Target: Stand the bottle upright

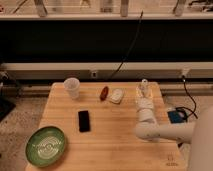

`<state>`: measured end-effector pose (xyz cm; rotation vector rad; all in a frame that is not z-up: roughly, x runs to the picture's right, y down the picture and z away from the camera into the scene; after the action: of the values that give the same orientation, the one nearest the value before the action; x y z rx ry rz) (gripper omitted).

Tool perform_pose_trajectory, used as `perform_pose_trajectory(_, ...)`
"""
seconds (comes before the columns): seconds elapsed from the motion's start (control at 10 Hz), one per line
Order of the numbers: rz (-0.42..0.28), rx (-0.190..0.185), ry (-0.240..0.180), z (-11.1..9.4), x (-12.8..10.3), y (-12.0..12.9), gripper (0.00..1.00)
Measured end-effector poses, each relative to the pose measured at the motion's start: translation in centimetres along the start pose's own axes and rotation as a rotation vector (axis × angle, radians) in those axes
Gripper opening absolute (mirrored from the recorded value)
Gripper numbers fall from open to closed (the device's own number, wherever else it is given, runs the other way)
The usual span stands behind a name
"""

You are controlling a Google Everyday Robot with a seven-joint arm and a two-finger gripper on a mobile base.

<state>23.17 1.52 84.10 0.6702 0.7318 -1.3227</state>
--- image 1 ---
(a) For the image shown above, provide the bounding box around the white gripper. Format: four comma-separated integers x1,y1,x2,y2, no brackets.
135,85,154,111

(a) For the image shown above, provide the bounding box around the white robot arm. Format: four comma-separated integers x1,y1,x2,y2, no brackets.
135,86,213,171

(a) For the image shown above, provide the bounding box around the red lying bottle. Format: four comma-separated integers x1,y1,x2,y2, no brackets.
100,86,109,101

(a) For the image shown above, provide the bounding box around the white soap-like object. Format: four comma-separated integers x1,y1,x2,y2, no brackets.
110,89,124,104

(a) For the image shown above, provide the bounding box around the blue box on floor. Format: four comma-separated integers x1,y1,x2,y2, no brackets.
168,111,183,123

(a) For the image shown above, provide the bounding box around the black smartphone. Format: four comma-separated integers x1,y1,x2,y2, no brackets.
78,111,90,132

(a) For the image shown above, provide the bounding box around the translucent plastic cup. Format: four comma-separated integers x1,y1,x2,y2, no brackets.
63,78,80,99

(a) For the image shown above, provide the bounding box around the green ceramic plate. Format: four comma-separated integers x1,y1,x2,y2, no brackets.
25,126,66,167

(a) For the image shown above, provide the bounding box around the black floor cable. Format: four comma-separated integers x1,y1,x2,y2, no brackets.
174,75,199,122

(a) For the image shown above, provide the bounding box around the white wall outlet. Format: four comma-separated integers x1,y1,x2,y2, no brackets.
91,70,99,79

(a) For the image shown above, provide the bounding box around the black hanging cable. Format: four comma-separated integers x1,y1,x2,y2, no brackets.
105,9,145,81

